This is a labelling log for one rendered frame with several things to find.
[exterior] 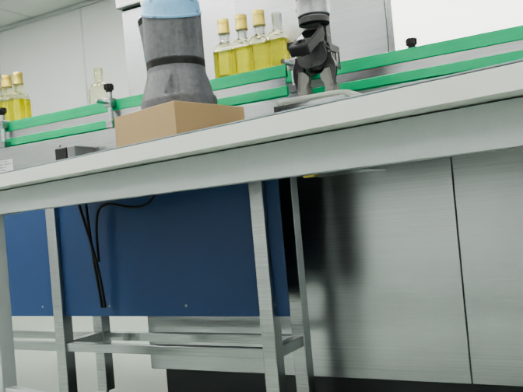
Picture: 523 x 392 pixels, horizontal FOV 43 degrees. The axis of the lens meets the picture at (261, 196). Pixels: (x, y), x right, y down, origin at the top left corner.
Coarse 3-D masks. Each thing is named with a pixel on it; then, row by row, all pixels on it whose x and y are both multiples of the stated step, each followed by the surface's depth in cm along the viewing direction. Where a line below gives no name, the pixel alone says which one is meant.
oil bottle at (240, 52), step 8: (240, 40) 186; (248, 40) 187; (232, 48) 187; (240, 48) 186; (232, 56) 187; (240, 56) 186; (248, 56) 185; (232, 64) 187; (240, 64) 186; (248, 64) 185; (240, 72) 186
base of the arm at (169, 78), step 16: (160, 64) 127; (176, 64) 126; (192, 64) 127; (160, 80) 126; (176, 80) 126; (192, 80) 126; (208, 80) 130; (144, 96) 128; (160, 96) 125; (176, 96) 124; (192, 96) 125; (208, 96) 127
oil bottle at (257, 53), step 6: (258, 36) 183; (264, 36) 183; (252, 42) 184; (258, 42) 183; (264, 42) 182; (252, 48) 184; (258, 48) 183; (264, 48) 182; (252, 54) 184; (258, 54) 183; (264, 54) 182; (252, 60) 184; (258, 60) 183; (264, 60) 182; (252, 66) 184; (258, 66) 183; (264, 66) 182
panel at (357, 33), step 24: (240, 0) 202; (264, 0) 198; (288, 0) 194; (336, 0) 187; (360, 0) 184; (384, 0) 180; (288, 24) 195; (336, 24) 187; (360, 24) 184; (384, 24) 180; (360, 48) 184; (384, 48) 181
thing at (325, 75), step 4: (324, 68) 147; (328, 68) 147; (324, 72) 147; (328, 72) 147; (324, 76) 147; (328, 76) 147; (324, 80) 147; (328, 80) 147; (328, 84) 147; (332, 84) 146; (336, 84) 147; (328, 88) 147; (332, 88) 146; (336, 88) 147
